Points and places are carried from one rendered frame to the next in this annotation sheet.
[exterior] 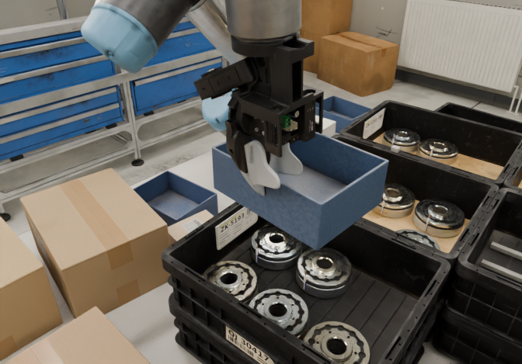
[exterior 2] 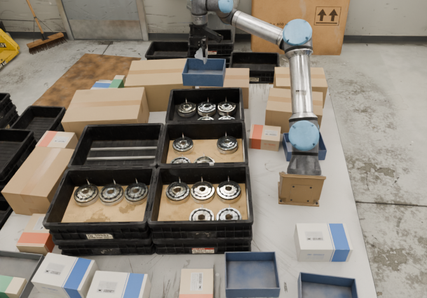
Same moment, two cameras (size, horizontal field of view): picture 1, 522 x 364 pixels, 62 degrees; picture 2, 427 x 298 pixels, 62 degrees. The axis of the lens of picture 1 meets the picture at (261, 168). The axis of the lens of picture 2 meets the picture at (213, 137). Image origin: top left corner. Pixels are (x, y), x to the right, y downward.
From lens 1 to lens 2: 211 cm
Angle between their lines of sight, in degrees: 100
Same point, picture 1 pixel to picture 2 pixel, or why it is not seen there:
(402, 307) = not seen: hidden behind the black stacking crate
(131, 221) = (276, 104)
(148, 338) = (248, 117)
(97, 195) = not seen: hidden behind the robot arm
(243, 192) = (212, 66)
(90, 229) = (283, 96)
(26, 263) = (280, 84)
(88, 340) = (239, 83)
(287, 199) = (197, 61)
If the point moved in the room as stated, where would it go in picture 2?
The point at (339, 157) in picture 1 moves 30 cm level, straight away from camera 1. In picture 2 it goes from (197, 77) to (227, 110)
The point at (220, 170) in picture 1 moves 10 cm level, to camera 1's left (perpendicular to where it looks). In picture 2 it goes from (221, 63) to (236, 57)
